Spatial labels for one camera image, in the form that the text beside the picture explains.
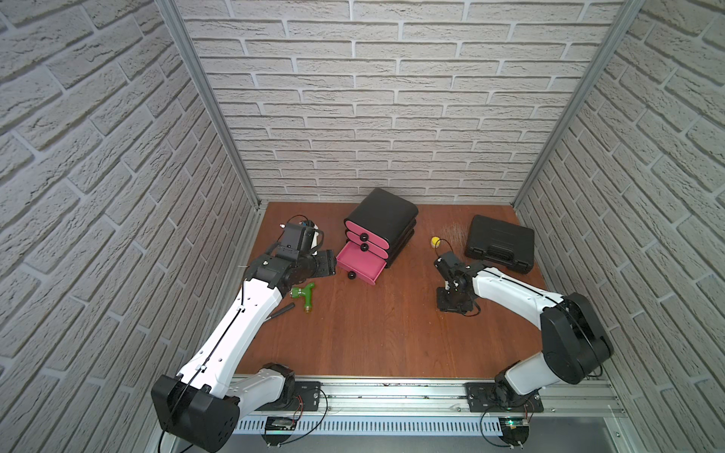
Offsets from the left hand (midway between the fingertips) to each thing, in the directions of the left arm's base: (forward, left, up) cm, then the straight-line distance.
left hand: (329, 255), depth 77 cm
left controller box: (-38, +12, -24) cm, 47 cm away
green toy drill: (-1, +10, -21) cm, 23 cm away
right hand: (-7, -37, -19) cm, 42 cm away
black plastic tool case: (+15, -59, -13) cm, 62 cm away
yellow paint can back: (+21, -37, -21) cm, 48 cm away
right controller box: (-39, -48, -21) cm, 66 cm away
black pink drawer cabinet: (+13, -14, -5) cm, 19 cm away
